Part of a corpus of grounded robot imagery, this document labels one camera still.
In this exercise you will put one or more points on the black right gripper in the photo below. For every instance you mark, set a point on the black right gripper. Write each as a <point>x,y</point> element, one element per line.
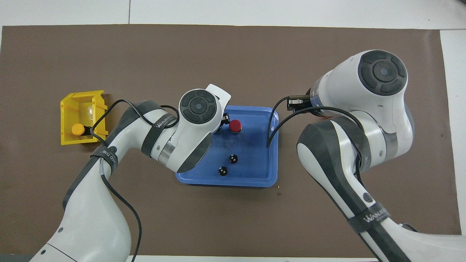
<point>298,103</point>

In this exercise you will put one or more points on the red push button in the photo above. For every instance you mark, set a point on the red push button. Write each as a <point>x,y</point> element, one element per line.
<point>235,125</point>

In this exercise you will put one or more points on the yellow push button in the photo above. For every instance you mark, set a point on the yellow push button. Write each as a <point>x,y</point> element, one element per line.
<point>77,129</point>

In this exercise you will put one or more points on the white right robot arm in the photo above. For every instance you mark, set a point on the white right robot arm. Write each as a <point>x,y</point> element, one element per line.
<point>382,72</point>

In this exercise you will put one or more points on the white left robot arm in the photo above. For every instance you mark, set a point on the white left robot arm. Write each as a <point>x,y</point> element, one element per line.
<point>91,225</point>

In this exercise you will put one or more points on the blue plastic tray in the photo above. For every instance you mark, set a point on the blue plastic tray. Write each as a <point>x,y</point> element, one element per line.
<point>251,153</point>

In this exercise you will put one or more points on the black cylindrical capacitor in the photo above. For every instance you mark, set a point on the black cylindrical capacitor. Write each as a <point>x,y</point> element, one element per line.
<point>223,171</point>
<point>233,158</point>

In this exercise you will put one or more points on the brown paper mat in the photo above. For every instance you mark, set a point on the brown paper mat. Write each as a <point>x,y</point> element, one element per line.
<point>233,54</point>

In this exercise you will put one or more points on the yellow plastic bin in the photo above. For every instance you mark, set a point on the yellow plastic bin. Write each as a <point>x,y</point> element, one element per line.
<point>67,109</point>

